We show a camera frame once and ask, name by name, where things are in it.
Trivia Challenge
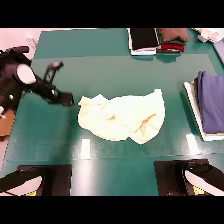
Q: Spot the cream T-shirt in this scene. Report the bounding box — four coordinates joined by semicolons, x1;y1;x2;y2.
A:
77;88;167;146

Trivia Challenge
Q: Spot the purple garment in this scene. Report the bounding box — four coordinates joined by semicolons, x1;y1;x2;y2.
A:
196;70;224;135

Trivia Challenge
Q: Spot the brown garment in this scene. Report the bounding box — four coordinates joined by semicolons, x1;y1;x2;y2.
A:
161;28;190;43

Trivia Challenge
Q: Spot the red garment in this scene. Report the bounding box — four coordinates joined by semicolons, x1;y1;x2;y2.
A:
156;43;186;54

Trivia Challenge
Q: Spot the black garment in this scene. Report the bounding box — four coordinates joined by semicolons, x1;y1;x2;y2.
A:
129;28;160;51

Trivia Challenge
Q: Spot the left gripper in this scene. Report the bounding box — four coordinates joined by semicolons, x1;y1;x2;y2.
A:
53;91;75;108

